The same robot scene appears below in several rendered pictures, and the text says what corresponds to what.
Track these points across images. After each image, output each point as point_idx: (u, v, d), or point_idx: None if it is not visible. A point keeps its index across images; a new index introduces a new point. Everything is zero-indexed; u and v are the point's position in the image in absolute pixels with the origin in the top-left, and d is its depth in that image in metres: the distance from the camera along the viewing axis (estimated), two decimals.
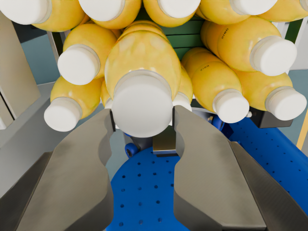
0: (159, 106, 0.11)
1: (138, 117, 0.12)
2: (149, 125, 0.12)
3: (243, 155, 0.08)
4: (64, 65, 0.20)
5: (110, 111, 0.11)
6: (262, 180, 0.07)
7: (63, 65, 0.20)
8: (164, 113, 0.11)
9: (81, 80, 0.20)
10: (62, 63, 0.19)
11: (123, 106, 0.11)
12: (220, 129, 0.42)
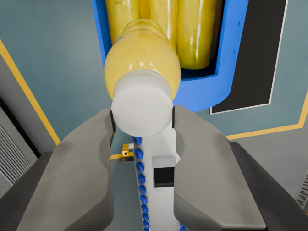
0: (159, 106, 0.11)
1: (138, 117, 0.12)
2: (149, 125, 0.12)
3: (243, 155, 0.08)
4: None
5: (110, 111, 0.11)
6: (262, 180, 0.07)
7: None
8: (164, 113, 0.11)
9: None
10: None
11: (123, 106, 0.11)
12: None
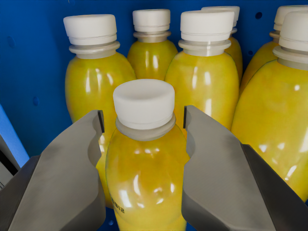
0: (160, 85, 0.12)
1: (138, 91, 0.11)
2: (149, 95, 0.11)
3: (255, 158, 0.08)
4: None
5: (98, 112, 0.11)
6: (274, 184, 0.07)
7: None
8: (164, 88, 0.12)
9: None
10: None
11: (127, 86, 0.12)
12: None
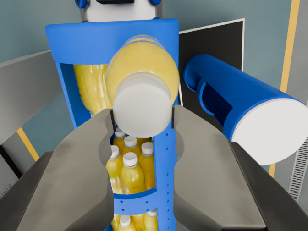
0: (127, 217, 0.70)
1: (123, 218, 0.69)
2: (125, 220, 0.69)
3: (243, 155, 0.08)
4: (124, 109, 0.12)
5: (110, 111, 0.11)
6: (262, 180, 0.07)
7: (123, 109, 0.12)
8: (128, 218, 0.69)
9: (148, 132, 0.12)
10: (121, 105, 0.11)
11: (122, 217, 0.70)
12: (157, 1, 0.51)
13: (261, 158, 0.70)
